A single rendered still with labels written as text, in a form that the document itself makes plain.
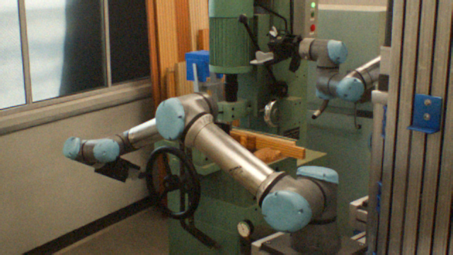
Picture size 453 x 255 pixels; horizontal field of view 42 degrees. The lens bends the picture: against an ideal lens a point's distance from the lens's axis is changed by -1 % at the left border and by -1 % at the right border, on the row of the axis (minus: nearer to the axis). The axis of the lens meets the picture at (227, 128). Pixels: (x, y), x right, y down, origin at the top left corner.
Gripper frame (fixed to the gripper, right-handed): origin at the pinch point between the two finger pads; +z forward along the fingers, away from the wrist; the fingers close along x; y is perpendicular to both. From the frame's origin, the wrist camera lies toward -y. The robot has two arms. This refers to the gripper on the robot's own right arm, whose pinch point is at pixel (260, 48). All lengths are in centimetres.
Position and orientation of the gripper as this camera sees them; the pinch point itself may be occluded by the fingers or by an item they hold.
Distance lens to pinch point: 218.6
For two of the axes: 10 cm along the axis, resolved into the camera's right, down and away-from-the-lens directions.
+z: -7.5, -1.6, 6.4
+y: -4.4, -6.0, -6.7
